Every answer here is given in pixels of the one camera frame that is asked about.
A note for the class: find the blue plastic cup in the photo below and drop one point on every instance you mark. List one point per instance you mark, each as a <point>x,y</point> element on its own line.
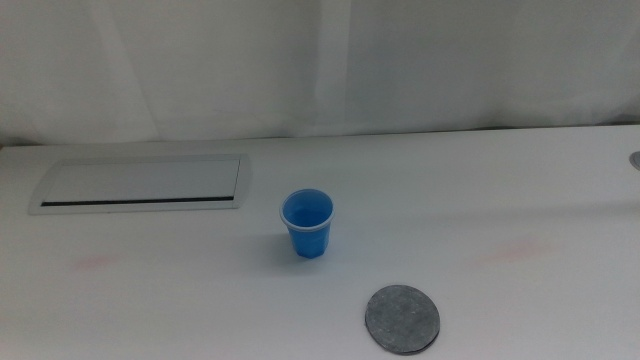
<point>307,240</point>

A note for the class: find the round grey cup mat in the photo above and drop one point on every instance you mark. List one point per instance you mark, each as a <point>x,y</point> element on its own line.
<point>402,320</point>

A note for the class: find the white backdrop curtain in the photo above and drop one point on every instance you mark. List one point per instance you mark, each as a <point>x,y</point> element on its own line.
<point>320,65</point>

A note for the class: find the grey round table grommet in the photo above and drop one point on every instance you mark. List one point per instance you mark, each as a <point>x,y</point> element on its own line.
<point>636,160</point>

